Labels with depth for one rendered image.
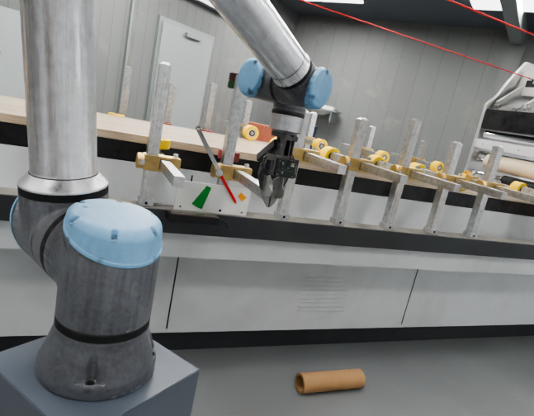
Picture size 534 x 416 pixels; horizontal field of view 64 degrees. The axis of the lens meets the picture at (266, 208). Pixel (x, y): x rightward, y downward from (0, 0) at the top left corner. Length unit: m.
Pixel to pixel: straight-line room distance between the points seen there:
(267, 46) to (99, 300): 0.54
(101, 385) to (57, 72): 0.49
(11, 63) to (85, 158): 5.13
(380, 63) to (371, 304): 7.83
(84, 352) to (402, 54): 9.21
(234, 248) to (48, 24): 1.04
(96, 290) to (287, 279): 1.37
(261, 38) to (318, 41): 9.56
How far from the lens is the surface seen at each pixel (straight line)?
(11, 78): 5.88
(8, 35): 5.98
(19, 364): 0.84
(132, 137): 1.60
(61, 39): 0.77
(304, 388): 1.85
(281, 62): 0.89
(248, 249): 1.59
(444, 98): 9.25
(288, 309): 2.04
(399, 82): 9.52
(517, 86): 4.27
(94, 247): 0.66
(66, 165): 0.79
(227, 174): 1.46
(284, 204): 1.57
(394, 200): 1.84
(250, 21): 0.83
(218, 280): 1.84
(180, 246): 1.52
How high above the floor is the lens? 1.07
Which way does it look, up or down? 13 degrees down
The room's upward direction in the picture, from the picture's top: 12 degrees clockwise
